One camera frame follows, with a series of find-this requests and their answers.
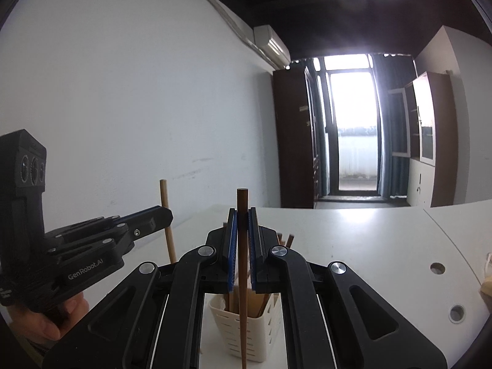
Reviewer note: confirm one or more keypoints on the dark brown chopstick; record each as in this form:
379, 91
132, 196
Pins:
242, 315
291, 240
266, 303
280, 238

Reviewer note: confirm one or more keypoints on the beige bag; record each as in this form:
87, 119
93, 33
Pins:
487, 282

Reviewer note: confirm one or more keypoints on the light brown chopstick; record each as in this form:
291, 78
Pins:
168, 219

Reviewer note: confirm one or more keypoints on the person's left hand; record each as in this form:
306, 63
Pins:
38, 326

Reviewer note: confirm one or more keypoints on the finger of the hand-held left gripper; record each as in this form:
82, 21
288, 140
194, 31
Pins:
150, 223
119, 218

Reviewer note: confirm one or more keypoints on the blue-grey curtain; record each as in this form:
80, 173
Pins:
319, 130
396, 138

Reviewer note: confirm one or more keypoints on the white wall conduit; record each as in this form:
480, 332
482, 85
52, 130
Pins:
230, 16

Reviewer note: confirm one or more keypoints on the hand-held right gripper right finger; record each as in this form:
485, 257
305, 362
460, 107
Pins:
252, 253

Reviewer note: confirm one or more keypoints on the dark brown wardrobe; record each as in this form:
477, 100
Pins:
294, 138

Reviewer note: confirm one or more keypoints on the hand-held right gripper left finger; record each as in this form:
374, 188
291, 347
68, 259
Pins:
230, 253

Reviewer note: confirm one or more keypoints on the white air conditioner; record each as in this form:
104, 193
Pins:
271, 44

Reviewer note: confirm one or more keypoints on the cream plastic utensil holder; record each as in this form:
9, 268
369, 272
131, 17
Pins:
257, 338

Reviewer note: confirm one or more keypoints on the glass balcony door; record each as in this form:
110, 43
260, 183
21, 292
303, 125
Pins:
353, 123

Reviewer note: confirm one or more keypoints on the brown cabinet with white doors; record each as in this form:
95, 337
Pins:
442, 138

